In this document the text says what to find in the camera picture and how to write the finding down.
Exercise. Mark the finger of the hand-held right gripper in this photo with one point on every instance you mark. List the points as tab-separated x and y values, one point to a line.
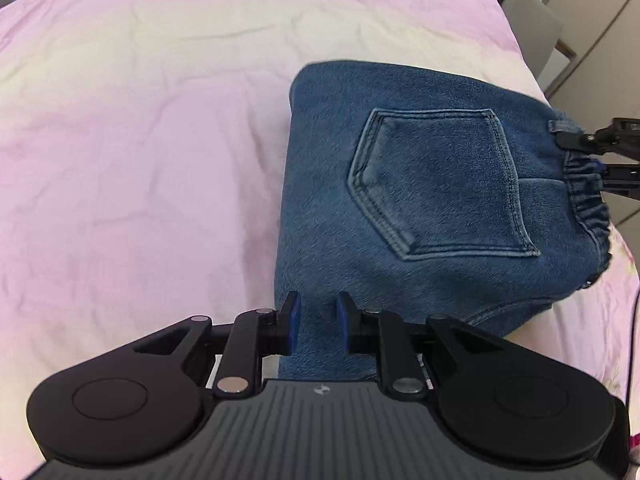
620	175
570	141

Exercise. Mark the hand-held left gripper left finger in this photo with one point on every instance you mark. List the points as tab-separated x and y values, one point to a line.
293	322

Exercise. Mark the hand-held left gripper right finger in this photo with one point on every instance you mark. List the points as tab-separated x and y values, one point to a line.
343	320

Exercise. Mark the blue denim pants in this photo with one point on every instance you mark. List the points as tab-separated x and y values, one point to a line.
425	185

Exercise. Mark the beige wardrobe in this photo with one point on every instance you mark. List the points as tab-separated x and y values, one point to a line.
600	35

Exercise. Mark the grey chair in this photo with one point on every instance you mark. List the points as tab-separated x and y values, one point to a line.
530	25

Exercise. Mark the pink blanket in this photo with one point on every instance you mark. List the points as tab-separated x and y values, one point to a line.
150	160

